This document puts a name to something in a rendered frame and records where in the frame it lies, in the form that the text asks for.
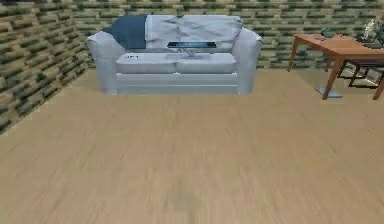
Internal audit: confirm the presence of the brown wooden table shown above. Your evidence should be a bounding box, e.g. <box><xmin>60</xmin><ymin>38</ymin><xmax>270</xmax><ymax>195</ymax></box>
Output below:
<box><xmin>287</xmin><ymin>33</ymin><xmax>384</xmax><ymax>101</ymax></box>

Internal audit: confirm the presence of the pale blue-grey sofa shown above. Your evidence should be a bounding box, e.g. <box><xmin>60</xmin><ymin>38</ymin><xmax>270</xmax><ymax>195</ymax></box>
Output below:
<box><xmin>86</xmin><ymin>14</ymin><xmax>264</xmax><ymax>96</ymax></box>

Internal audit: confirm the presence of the dark blue blanket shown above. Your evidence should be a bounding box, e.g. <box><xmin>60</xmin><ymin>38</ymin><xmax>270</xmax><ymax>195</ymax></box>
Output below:
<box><xmin>101</xmin><ymin>14</ymin><xmax>149</xmax><ymax>50</ymax></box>

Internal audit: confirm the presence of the black tablet on stand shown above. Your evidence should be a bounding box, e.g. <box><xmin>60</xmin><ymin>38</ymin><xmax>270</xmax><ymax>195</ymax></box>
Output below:
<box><xmin>166</xmin><ymin>40</ymin><xmax>217</xmax><ymax>57</ymax></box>

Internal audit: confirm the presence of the dark wooden chair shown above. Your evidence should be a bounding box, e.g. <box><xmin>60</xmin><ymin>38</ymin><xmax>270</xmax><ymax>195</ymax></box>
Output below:
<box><xmin>336</xmin><ymin>58</ymin><xmax>384</xmax><ymax>90</ymax></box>

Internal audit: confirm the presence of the white figurine on dark base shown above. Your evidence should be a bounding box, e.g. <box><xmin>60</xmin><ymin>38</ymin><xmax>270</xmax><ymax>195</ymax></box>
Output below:
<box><xmin>357</xmin><ymin>18</ymin><xmax>380</xmax><ymax>44</ymax></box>

